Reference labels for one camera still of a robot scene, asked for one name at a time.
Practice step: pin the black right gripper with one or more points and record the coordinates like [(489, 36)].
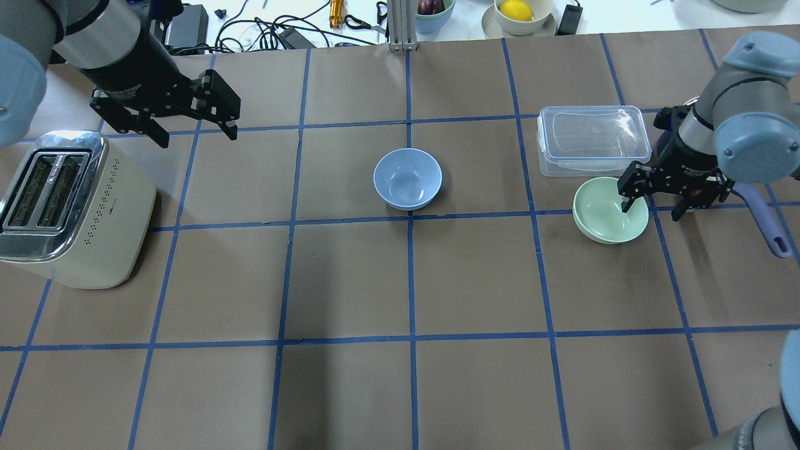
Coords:
[(686, 164)]

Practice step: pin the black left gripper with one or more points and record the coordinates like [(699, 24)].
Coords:
[(142, 70)]

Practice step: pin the green bowl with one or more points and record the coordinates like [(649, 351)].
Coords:
[(598, 214)]

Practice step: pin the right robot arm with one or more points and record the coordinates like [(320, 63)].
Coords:
[(742, 130)]

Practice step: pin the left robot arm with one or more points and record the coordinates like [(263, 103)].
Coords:
[(87, 34)]

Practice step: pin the cream bowl with lemon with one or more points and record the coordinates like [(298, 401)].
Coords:
[(511, 19)]

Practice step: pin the blue bowl with fruit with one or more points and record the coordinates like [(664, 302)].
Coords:
[(431, 16)]

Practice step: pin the clear plastic food container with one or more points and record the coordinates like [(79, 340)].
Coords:
[(587, 141)]

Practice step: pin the dark blue saucepan with lid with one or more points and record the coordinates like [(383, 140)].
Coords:
[(668, 120)]

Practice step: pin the cream toaster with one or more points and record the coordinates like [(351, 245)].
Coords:
[(76, 211)]

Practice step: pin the black power adapter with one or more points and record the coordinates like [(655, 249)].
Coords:
[(571, 18)]

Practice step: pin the scissors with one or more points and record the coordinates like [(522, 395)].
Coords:
[(378, 25)]

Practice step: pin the yellow handled tool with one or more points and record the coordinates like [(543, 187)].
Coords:
[(337, 9)]

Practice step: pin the aluminium frame post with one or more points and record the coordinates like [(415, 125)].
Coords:
[(401, 21)]

